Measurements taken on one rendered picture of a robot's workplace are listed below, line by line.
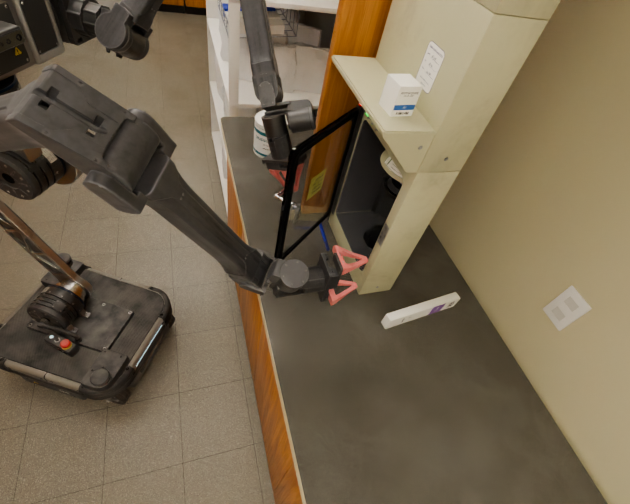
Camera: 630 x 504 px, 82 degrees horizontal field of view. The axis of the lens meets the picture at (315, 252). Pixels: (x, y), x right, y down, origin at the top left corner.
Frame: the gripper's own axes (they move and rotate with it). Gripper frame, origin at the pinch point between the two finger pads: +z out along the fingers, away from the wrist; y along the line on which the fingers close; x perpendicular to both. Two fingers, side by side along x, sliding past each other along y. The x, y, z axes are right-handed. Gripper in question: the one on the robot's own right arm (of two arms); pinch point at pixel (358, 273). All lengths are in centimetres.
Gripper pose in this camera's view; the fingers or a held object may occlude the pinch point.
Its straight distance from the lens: 83.7
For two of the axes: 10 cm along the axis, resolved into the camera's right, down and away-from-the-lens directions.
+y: 1.6, -6.5, -7.4
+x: -2.7, -7.5, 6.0
